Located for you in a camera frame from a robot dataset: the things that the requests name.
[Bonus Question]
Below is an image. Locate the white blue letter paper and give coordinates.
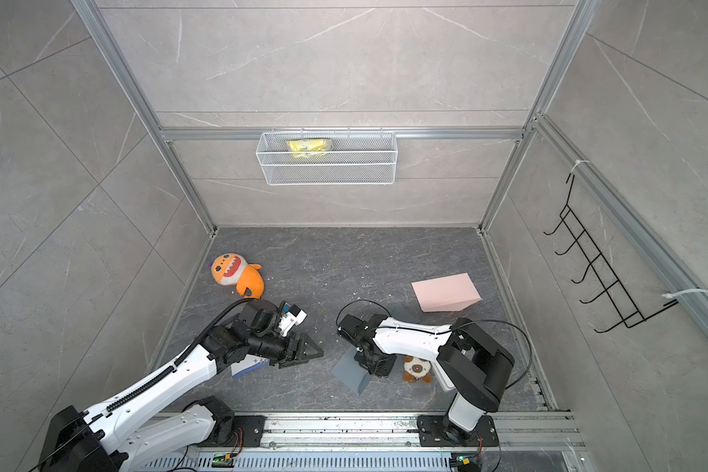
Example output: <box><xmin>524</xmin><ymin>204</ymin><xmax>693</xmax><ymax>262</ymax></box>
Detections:
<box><xmin>230</xmin><ymin>355</ymin><xmax>269</xmax><ymax>379</ymax></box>

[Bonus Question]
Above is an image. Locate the pink envelope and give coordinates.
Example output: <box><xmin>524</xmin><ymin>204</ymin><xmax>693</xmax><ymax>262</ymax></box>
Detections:
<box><xmin>412</xmin><ymin>273</ymin><xmax>482</xmax><ymax>313</ymax></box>

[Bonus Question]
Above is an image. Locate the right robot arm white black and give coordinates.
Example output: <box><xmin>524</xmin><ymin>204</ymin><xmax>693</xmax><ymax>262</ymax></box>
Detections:
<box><xmin>337</xmin><ymin>315</ymin><xmax>515</xmax><ymax>433</ymax></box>

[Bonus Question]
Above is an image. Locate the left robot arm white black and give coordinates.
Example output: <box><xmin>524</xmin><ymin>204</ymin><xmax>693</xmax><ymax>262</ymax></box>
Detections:
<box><xmin>35</xmin><ymin>299</ymin><xmax>324</xmax><ymax>471</ymax></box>

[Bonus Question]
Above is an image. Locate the brown white bear plush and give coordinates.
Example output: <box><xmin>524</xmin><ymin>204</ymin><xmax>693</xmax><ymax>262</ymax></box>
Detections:
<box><xmin>403</xmin><ymin>356</ymin><xmax>433</xmax><ymax>384</ymax></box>

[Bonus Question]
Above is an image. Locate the orange shark plush toy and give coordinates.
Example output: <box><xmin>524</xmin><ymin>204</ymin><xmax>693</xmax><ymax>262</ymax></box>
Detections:
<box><xmin>210</xmin><ymin>253</ymin><xmax>265</xmax><ymax>299</ymax></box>

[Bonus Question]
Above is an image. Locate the white rectangular box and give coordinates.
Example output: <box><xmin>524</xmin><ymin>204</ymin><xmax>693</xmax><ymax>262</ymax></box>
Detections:
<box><xmin>431</xmin><ymin>361</ymin><xmax>455</xmax><ymax>391</ymax></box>

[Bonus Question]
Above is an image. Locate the yellow packet in basket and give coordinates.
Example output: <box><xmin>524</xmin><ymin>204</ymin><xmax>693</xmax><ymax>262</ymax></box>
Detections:
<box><xmin>286</xmin><ymin>139</ymin><xmax>334</xmax><ymax>159</ymax></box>

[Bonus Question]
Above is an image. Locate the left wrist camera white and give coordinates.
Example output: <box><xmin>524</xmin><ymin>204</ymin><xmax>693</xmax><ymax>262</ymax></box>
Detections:
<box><xmin>277</xmin><ymin>302</ymin><xmax>307</xmax><ymax>337</ymax></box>

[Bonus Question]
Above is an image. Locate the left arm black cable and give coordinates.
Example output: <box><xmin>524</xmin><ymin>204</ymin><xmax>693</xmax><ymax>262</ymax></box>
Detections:
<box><xmin>26</xmin><ymin>297</ymin><xmax>261</xmax><ymax>472</ymax></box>

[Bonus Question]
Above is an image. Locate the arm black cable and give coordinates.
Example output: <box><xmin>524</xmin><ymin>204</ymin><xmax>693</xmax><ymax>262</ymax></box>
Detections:
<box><xmin>26</xmin><ymin>297</ymin><xmax>261</xmax><ymax>472</ymax></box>
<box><xmin>334</xmin><ymin>298</ymin><xmax>534</xmax><ymax>391</ymax></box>

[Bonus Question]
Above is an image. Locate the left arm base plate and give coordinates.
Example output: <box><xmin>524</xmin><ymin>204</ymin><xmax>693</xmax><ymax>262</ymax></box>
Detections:
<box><xmin>210</xmin><ymin>415</ymin><xmax>267</xmax><ymax>450</ymax></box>

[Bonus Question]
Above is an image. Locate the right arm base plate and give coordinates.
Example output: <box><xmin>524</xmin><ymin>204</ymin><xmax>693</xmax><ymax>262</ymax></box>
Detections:
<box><xmin>417</xmin><ymin>415</ymin><xmax>500</xmax><ymax>448</ymax></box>

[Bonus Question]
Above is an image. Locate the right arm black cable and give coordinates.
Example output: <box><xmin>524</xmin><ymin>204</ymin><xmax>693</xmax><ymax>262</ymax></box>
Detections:
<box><xmin>334</xmin><ymin>298</ymin><xmax>534</xmax><ymax>391</ymax></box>

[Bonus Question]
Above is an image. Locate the black wire hook rack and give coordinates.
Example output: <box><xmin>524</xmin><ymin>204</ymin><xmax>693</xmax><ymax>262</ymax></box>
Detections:
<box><xmin>543</xmin><ymin>174</ymin><xmax>679</xmax><ymax>334</ymax></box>

